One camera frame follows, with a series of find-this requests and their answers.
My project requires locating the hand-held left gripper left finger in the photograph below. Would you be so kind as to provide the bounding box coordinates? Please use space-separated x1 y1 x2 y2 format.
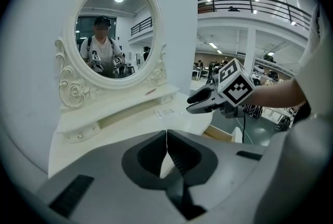
121 129 169 191

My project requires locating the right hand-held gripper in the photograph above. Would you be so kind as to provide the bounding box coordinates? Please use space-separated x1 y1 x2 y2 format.
186 57 256 118

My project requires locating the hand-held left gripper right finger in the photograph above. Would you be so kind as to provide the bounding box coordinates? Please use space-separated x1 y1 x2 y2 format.
166 129 219 220

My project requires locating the wooden drawer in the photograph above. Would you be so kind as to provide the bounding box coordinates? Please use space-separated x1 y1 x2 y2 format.
202 125 243 143

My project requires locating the small clear item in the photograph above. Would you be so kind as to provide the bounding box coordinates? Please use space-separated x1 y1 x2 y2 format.
155 108 175 118

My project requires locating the person's right forearm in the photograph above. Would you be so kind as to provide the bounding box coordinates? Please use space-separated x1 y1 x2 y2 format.
250 78 308 110

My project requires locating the white table top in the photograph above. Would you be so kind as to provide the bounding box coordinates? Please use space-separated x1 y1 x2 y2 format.
47 93 213 180

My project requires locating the black and white striped cloth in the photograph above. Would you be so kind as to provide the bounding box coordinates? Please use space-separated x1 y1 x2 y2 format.
242 103 264 120

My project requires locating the white vanity shelf unit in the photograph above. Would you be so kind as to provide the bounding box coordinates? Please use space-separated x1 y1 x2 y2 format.
55 85 180 144

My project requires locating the white pillar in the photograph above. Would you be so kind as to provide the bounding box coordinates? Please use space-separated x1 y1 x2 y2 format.
244 27 257 76

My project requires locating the white oval ornate mirror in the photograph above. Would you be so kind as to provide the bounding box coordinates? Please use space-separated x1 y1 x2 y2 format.
54 0 168 110

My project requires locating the black balcony railing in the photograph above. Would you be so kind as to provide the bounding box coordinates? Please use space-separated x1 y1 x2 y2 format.
197 0 313 31

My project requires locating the person's white shirt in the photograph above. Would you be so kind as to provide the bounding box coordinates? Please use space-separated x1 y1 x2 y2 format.
295 2 333 121

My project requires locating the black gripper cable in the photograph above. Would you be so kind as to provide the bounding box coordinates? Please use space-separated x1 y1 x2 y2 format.
242 110 247 143

